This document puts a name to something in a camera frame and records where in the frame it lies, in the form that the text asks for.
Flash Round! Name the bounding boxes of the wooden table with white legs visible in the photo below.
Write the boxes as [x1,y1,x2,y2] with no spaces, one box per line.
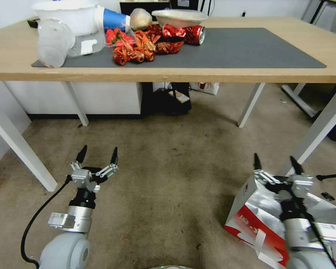
[0,15,336,192]

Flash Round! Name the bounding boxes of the crushed red soda can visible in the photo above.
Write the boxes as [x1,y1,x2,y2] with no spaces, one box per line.
[162,24,206,45]

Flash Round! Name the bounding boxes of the white red paper bag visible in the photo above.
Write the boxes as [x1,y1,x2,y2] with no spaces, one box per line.
[191,81,220,95]

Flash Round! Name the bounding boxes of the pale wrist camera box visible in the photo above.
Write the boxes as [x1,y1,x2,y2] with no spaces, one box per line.
[71,169,101,193]
[291,173,314,194]

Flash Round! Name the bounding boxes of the clear plastic cup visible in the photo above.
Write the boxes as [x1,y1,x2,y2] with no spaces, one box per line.
[37,18,75,69]

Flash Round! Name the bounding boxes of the white desk frame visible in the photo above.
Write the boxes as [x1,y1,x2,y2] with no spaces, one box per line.
[281,83,325,118]

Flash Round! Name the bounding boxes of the blue white paper cup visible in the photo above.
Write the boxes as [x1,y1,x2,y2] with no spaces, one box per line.
[96,7,131,33]

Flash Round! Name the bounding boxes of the large white plastic tub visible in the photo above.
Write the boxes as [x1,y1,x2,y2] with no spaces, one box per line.
[31,0,99,37]

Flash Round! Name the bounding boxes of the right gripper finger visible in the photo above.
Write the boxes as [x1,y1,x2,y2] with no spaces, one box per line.
[290,156,306,176]
[253,153,281,185]

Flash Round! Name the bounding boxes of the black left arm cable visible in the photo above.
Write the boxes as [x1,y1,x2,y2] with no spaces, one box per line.
[20,175,73,265]

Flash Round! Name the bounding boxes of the silver red food delivery bag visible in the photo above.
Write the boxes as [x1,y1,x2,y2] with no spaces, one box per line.
[223,175,336,268]

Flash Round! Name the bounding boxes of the white background furniture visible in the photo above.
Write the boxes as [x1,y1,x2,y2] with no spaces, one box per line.
[302,0,336,34]

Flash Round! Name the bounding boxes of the red crayfish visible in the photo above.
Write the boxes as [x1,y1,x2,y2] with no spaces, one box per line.
[134,30,163,45]
[147,24,164,35]
[131,41,156,62]
[155,40,185,55]
[113,46,135,67]

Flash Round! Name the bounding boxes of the white disposable bowl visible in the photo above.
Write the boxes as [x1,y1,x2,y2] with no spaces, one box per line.
[152,9,209,28]

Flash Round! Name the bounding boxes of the grey desk mat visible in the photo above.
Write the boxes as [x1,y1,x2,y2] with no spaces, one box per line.
[31,27,327,69]

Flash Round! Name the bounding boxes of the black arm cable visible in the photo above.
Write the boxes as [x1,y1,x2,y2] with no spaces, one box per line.
[20,175,73,265]
[290,189,336,269]

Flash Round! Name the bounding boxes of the clear plastic container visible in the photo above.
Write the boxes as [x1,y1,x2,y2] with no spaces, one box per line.
[67,28,106,59]

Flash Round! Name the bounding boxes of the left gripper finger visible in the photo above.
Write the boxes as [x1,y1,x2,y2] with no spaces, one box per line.
[70,145,88,171]
[96,146,120,179]

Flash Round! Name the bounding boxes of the red cherry tomatoes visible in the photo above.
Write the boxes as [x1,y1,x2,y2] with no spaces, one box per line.
[105,28,135,48]

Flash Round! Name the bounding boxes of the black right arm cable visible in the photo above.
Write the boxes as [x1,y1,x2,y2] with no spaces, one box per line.
[290,189,336,269]

